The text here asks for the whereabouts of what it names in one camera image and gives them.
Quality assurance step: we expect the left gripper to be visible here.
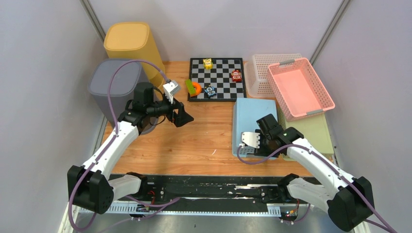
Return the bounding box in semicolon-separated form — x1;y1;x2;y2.
146;93;193;127

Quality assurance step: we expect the light blue plastic basket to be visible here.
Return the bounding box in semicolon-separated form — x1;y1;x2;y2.
232;98;277;156

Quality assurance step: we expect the green plastic basket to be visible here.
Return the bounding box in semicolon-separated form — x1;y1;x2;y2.
276;106;334;159

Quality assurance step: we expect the pink plastic basket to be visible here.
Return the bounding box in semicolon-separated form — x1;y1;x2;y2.
267;57;335;122

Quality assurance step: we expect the large white plastic basket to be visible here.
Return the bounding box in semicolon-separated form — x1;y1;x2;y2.
244;53;302;98

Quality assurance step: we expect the grey and yellow laundry bin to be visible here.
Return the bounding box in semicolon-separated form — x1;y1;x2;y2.
87;59;149;127

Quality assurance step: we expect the yellow slatted laundry bin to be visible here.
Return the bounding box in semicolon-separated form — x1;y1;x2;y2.
103;22;165;72

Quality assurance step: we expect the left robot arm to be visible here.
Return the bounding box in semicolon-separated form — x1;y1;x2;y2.
68;81;194;214

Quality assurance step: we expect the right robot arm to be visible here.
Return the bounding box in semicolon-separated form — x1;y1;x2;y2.
252;114;374;232

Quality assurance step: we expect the orange arch toy block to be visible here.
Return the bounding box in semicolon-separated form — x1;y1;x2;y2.
188;82;202;97

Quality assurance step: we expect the blue owl toy block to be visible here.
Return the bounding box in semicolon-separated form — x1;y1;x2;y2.
204;85;217;99

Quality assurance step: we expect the black and white chessboard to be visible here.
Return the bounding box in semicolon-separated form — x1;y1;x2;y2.
188;58;247;102

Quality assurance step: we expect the yellow owl toy block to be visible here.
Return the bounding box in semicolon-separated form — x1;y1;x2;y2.
203;58;213;70

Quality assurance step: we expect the red owl toy block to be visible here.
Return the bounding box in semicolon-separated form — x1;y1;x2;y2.
230;69;242;83

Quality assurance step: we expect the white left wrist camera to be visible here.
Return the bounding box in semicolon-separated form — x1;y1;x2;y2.
163;80;181;104

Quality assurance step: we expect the black metal base rail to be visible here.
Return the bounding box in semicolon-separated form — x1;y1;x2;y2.
106;173;323;215

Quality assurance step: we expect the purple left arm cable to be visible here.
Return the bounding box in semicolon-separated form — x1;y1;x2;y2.
68;60;170;232

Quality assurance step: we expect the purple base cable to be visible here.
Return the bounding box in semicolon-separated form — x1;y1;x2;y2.
74;194;184;233

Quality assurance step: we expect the left aluminium frame post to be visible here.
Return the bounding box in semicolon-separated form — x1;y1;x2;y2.
80;0;105;37

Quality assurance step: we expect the aluminium frame post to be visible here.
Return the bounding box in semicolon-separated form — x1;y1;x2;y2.
309;0;352;65
80;0;105;37

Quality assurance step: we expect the right aluminium frame post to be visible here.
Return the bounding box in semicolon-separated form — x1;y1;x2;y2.
309;0;352;65

